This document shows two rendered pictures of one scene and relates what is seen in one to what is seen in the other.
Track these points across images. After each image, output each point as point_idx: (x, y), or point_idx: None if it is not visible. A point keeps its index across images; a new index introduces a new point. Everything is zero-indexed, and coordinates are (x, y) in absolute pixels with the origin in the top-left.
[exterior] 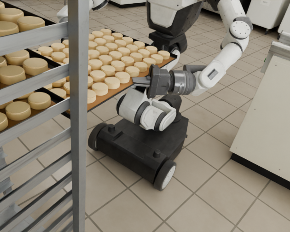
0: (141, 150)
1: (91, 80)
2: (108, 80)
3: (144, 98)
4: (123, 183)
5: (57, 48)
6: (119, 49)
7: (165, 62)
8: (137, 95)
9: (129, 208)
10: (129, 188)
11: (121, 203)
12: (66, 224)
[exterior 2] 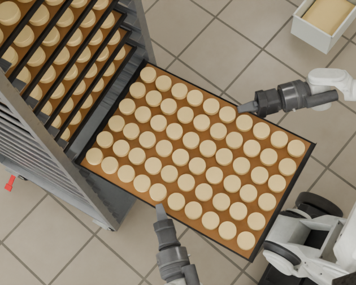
0: (283, 276)
1: (135, 162)
2: (139, 178)
3: (286, 247)
4: (250, 263)
5: (204, 107)
6: (230, 177)
7: (228, 245)
8: (288, 234)
9: (209, 276)
10: (241, 272)
11: (216, 264)
12: None
